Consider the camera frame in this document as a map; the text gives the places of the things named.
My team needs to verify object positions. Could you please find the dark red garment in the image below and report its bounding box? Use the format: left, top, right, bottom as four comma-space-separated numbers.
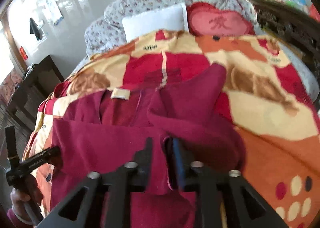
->
50, 64, 246, 227

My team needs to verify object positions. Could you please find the person's left hand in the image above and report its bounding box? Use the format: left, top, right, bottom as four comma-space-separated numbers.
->
10, 175, 43, 221

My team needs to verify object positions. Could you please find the dark wooden side table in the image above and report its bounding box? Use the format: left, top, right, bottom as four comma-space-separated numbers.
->
5, 55, 65, 132

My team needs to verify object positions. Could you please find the orange red patterned blanket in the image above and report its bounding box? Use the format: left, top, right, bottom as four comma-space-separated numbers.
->
23, 30, 319, 227

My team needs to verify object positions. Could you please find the dark hanging cloth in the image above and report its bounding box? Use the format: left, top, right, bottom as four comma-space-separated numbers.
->
29, 18, 43, 41

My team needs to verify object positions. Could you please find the floral quilt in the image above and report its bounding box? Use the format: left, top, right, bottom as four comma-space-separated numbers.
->
84, 0, 258, 57

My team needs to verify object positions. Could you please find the dark carved wooden headboard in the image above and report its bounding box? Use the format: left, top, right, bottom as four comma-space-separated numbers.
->
248, 0, 319, 79

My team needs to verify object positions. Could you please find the red heart-shaped cushion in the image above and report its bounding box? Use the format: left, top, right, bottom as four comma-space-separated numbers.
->
187, 2, 255, 37

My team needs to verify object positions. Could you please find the white pillow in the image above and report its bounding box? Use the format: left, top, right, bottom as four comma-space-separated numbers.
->
122, 2, 189, 43

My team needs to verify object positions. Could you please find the red wall sticker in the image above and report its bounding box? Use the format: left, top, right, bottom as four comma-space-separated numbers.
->
20, 47, 28, 61

